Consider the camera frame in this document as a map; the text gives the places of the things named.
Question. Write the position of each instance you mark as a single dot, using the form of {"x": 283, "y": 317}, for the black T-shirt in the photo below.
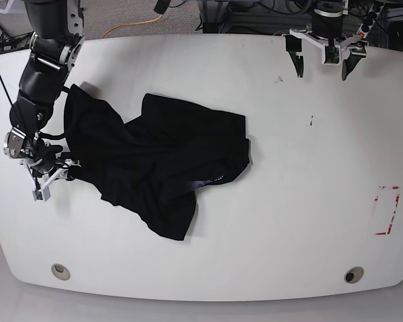
{"x": 153, "y": 164}

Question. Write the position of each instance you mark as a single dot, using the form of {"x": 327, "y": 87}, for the white storage box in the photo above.
{"x": 5, "y": 6}

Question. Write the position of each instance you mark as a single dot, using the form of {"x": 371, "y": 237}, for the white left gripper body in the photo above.
{"x": 355, "y": 44}

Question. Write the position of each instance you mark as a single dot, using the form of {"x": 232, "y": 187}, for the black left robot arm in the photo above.
{"x": 326, "y": 33}

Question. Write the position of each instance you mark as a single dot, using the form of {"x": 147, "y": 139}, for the table cable grommet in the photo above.
{"x": 354, "y": 275}
{"x": 60, "y": 272}

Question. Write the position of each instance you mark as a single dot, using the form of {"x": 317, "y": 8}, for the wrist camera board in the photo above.
{"x": 42, "y": 194}
{"x": 331, "y": 55}

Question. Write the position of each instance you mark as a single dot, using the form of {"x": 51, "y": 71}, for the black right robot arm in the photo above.
{"x": 54, "y": 47}

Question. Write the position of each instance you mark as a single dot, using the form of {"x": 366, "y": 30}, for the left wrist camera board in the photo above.
{"x": 331, "y": 55}

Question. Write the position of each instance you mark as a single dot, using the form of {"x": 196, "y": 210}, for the red tape rectangle marking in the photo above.
{"x": 384, "y": 210}

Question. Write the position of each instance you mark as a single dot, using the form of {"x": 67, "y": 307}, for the white power strip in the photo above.
{"x": 371, "y": 31}

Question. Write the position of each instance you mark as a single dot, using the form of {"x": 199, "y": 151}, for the black tripod stand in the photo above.
{"x": 9, "y": 43}

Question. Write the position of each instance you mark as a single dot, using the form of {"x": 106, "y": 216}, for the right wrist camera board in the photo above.
{"x": 42, "y": 194}

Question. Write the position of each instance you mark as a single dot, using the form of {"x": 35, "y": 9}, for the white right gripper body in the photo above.
{"x": 43, "y": 175}

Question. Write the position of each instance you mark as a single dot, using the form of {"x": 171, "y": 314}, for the aluminium frame post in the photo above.
{"x": 213, "y": 16}

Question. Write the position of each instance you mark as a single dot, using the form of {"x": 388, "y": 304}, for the left table cable grommet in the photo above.
{"x": 60, "y": 272}

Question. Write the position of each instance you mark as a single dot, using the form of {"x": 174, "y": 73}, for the right table cable grommet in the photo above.
{"x": 354, "y": 275}

